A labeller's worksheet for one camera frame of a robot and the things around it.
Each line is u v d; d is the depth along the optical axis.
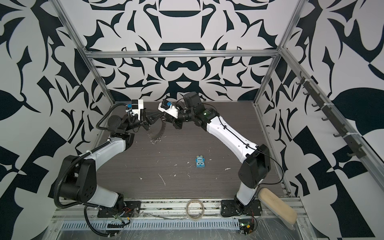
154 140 0.71
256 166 0.44
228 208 0.74
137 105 0.59
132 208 0.73
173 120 0.64
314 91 0.64
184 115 0.64
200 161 0.89
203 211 0.74
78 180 0.44
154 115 0.68
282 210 0.71
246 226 0.71
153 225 0.65
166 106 0.60
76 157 0.47
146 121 0.63
